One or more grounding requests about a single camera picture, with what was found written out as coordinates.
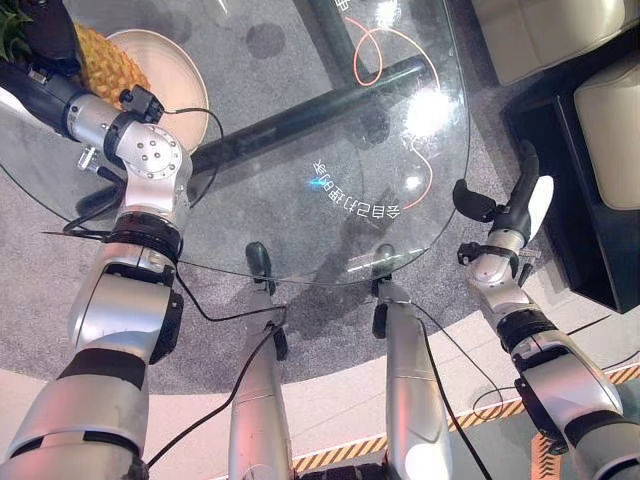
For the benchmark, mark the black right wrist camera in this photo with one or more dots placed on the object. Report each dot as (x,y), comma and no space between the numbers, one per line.
(470,252)

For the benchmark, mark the cream round plate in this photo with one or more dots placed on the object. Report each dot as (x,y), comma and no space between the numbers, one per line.
(170,75)

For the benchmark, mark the cream sofa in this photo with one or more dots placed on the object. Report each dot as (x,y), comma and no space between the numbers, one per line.
(550,35)

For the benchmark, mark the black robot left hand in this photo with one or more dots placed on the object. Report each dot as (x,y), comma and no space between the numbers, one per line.
(37,92)

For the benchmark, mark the silver robot left leg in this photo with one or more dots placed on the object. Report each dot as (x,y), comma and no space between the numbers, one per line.
(257,400)

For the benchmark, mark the cream seat cushion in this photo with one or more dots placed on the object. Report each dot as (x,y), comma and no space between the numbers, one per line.
(610,140)

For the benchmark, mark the grey round rug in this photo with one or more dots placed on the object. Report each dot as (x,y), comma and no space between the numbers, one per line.
(50,300)

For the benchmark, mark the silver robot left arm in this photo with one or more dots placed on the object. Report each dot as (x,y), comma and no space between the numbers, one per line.
(120,310)

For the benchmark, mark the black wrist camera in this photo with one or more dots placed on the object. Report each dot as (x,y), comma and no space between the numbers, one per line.
(470,252)
(142,102)

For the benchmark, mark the silver robot right leg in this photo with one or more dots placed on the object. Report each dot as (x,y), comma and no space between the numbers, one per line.
(412,390)

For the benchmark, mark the silver robot leg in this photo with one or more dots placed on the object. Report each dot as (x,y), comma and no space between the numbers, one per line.
(412,390)
(257,400)

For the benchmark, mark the yellow black hazard tape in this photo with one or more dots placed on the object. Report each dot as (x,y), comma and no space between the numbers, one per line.
(350,450)

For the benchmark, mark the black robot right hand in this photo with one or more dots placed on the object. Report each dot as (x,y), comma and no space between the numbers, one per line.
(517,210)

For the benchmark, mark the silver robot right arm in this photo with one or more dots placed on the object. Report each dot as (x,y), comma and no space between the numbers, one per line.
(565,370)

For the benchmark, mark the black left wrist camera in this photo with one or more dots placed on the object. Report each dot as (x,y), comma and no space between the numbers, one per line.
(142,102)

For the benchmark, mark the yellow pineapple with green leaves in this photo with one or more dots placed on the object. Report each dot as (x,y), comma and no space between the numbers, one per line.
(110,70)

